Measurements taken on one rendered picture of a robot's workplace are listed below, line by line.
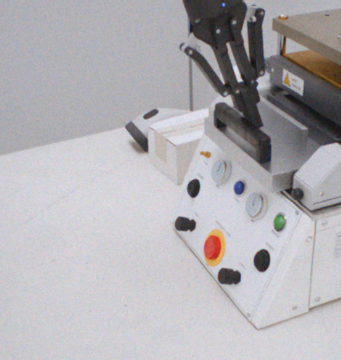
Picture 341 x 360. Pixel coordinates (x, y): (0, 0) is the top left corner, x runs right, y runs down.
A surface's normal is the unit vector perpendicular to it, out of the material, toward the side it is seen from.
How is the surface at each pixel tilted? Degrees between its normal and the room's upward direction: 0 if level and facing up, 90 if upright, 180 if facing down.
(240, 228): 65
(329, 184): 90
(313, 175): 40
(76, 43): 90
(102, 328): 0
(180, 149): 90
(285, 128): 90
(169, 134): 2
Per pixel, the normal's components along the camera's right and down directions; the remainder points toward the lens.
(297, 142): -0.90, 0.23
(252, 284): -0.82, -0.15
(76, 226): 0.00, -0.86
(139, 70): 0.50, 0.44
